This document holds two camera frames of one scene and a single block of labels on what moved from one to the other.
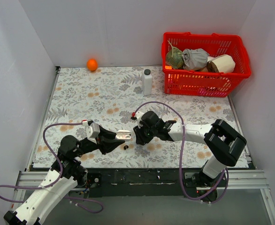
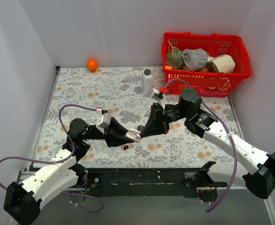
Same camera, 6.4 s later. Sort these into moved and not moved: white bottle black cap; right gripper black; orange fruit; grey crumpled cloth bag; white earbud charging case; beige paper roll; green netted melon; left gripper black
Moved: left gripper black; right gripper black; white earbud charging case
Not moved: beige paper roll; grey crumpled cloth bag; white bottle black cap; orange fruit; green netted melon
